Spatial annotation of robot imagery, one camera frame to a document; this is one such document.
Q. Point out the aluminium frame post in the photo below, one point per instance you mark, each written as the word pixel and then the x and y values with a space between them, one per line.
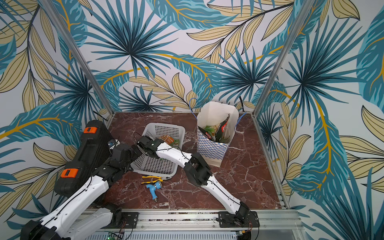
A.
pixel 297 24
pixel 64 32

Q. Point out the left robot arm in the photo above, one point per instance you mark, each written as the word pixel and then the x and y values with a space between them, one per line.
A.
pixel 62 223

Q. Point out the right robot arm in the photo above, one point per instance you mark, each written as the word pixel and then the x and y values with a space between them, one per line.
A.
pixel 199 174

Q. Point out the black orange tool case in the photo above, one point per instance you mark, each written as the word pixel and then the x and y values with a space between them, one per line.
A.
pixel 92 153

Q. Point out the right aluminium frame post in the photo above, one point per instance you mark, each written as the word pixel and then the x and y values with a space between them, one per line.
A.
pixel 297 24

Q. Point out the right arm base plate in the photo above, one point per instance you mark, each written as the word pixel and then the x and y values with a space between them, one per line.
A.
pixel 226 220

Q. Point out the checkered paper bag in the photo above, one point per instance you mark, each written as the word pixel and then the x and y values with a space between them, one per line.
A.
pixel 211 114

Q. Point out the yellow black pliers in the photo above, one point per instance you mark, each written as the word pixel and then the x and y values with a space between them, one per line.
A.
pixel 151 180

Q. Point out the orange green soup packet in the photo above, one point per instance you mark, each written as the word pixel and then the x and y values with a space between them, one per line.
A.
pixel 170 140

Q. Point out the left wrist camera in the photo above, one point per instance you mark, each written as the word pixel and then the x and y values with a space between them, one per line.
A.
pixel 113 143

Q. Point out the blue plastic fitting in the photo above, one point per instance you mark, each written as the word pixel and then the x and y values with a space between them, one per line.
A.
pixel 152 188

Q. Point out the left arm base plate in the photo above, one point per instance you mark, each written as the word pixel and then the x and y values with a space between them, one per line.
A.
pixel 126 220

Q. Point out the left aluminium frame post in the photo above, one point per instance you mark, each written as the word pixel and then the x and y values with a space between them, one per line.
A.
pixel 64 32

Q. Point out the aluminium front rail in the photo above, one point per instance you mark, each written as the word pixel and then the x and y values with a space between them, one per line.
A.
pixel 281 221

